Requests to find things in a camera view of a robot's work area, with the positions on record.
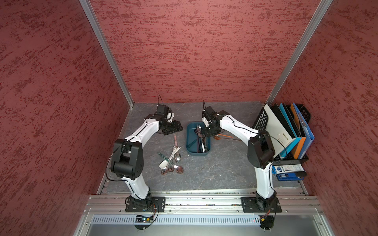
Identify aluminium corner post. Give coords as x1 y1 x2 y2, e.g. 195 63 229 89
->
265 0 333 105
79 0 134 108

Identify green patterned spoon handle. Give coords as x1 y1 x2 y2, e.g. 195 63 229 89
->
158 152 170 164

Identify teal folder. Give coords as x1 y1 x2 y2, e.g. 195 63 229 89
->
279 103 298 158

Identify teal plastic storage box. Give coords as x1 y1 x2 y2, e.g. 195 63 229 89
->
186 122 211 156

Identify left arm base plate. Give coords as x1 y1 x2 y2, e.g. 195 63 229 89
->
125 195 166 213

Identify right aluminium corner post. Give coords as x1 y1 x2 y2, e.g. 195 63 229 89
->
265 0 333 105

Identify white folder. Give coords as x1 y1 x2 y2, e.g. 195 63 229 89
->
264 104 295 159

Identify blue binder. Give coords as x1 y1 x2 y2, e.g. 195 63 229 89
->
292 103 315 159

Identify pink riveted spoon handle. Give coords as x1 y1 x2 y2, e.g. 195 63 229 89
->
174 134 179 148

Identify blue box under rack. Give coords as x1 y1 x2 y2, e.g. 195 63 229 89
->
272 164 307 181

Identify orange plastic spoon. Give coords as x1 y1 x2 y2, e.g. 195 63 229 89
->
214 134 234 140

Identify silver steel spoon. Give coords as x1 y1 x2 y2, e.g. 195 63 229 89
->
196 124 203 142

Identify black mesh file rack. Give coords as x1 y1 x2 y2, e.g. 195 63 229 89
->
253 104 309 166

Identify aluminium front rail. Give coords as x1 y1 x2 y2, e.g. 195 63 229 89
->
84 194 324 215

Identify left aluminium corner post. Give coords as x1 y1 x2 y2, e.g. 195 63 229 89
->
79 0 134 108

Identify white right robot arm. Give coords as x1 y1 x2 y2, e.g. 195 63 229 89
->
202 106 276 211

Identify orange folder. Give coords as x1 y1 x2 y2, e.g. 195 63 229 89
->
290 103 306 159

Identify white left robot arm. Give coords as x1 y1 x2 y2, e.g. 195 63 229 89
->
110 104 183 211

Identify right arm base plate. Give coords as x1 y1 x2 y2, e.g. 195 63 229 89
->
241 196 282 214

